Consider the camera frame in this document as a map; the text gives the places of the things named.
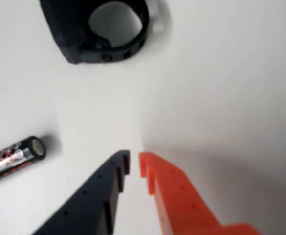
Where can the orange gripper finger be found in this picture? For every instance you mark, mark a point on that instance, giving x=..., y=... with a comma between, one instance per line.
x=182, y=203

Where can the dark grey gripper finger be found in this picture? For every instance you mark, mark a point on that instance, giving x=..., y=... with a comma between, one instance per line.
x=91, y=203

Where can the black red AA battery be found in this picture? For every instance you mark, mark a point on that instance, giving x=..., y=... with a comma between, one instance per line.
x=8, y=162

